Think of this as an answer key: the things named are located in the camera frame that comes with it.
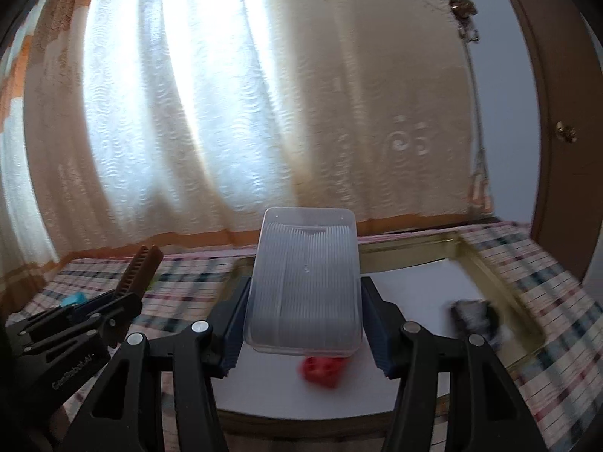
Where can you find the plaid tablecloth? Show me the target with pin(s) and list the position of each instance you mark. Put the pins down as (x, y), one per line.
(188, 275)

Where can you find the brass doorknob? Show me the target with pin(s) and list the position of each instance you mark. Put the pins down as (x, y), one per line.
(565, 132)

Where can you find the red toy brick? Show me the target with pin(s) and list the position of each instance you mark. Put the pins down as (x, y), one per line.
(324, 373)

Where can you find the curtain tieback hook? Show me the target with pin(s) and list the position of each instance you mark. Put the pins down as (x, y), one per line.
(464, 12)

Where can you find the teal box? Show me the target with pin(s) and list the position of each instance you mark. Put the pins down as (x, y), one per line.
(74, 299)

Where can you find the black and white object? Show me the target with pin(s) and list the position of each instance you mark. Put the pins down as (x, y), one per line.
(478, 320)

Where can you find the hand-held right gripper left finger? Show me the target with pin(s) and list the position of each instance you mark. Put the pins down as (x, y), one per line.
(234, 325)

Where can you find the cream lace curtain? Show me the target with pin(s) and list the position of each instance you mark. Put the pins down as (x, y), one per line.
(235, 103)

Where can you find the brown wooden door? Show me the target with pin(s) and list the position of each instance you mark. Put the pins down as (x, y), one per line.
(565, 80)

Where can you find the clear plastic container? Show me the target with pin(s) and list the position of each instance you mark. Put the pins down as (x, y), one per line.
(301, 287)

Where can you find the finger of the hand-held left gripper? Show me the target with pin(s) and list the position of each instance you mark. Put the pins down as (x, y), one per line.
(94, 308)
(85, 334)

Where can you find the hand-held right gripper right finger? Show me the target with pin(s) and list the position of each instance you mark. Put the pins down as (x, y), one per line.
(379, 329)

